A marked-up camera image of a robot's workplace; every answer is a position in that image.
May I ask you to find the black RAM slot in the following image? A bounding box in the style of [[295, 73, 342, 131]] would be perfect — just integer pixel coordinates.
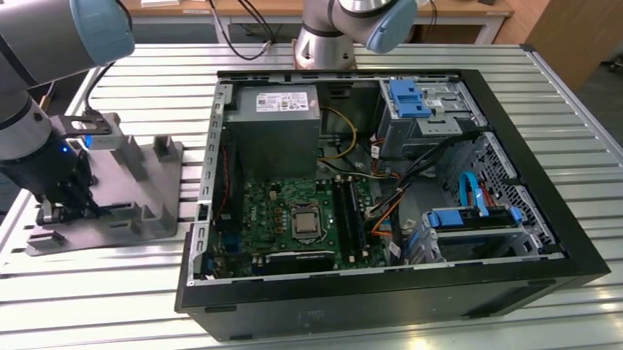
[[338, 175, 359, 264], [343, 175, 366, 263], [333, 175, 353, 264]]

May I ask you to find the wooden desk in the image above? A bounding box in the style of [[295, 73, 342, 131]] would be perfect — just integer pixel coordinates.
[[119, 0, 515, 44]]

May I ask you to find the yellow wire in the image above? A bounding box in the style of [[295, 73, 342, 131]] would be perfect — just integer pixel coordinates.
[[319, 107, 359, 161]]

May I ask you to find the black cable bundle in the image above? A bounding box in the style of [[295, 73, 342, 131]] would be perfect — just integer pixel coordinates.
[[395, 125, 483, 196]]

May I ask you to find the brown wooden cabinet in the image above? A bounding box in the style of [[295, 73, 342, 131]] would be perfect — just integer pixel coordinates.
[[495, 0, 623, 92]]

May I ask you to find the green motherboard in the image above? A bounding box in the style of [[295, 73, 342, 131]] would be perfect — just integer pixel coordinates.
[[209, 176, 391, 280]]

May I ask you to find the RAM stick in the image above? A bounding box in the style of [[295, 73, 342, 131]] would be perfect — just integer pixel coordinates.
[[90, 204, 135, 217], [347, 174, 373, 262]]

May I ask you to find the black graphics card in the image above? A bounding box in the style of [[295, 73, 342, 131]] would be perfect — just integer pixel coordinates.
[[253, 249, 338, 276]]

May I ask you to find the grey metal disk bay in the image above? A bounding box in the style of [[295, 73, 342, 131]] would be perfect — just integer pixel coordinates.
[[421, 209, 557, 263], [379, 78, 489, 158]]

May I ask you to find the black PC case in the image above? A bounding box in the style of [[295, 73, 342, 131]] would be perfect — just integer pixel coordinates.
[[174, 68, 613, 342]]

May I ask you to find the grey power supply unit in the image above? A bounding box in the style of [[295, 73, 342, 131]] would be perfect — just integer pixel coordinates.
[[223, 85, 323, 179]]

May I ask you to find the metal socket cover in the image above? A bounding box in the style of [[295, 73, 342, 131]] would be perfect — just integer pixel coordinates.
[[290, 203, 326, 244]]

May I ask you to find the blue wire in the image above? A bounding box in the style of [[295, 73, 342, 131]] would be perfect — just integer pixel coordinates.
[[459, 171, 490, 217]]

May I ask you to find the grey parts rack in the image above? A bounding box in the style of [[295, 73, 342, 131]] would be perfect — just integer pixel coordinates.
[[24, 112, 187, 257]]

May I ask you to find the orange wire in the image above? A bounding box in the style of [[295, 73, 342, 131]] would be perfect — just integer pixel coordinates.
[[373, 189, 406, 240]]

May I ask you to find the silver CPU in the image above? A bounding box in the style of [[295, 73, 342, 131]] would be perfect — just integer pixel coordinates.
[[294, 212, 319, 234]]

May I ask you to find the blue disk carrier with disk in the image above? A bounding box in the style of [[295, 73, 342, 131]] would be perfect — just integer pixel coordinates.
[[427, 206, 525, 230]]

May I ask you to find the white and black wire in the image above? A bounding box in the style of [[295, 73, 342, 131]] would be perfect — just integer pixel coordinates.
[[317, 158, 398, 182]]

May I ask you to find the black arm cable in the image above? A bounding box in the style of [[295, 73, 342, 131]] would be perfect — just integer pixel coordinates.
[[83, 60, 120, 120]]

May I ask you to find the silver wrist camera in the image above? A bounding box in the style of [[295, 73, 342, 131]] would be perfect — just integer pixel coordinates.
[[63, 113, 123, 151]]

